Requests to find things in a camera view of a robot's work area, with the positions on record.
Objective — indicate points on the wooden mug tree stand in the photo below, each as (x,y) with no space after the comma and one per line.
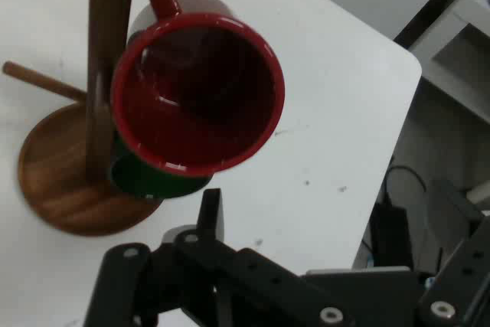
(57,174)

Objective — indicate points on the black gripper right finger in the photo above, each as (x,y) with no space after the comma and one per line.
(467,273)

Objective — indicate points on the black power adapter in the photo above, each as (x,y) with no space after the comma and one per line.
(390,235)

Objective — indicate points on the green enamel mug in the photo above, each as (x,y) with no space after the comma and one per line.
(153,183)

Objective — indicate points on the white metal frame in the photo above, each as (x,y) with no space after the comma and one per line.
(455,74)

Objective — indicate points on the red enamel mug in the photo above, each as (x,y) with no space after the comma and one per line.
(199,93)

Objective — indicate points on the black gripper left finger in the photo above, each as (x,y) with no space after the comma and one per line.
(126,285)

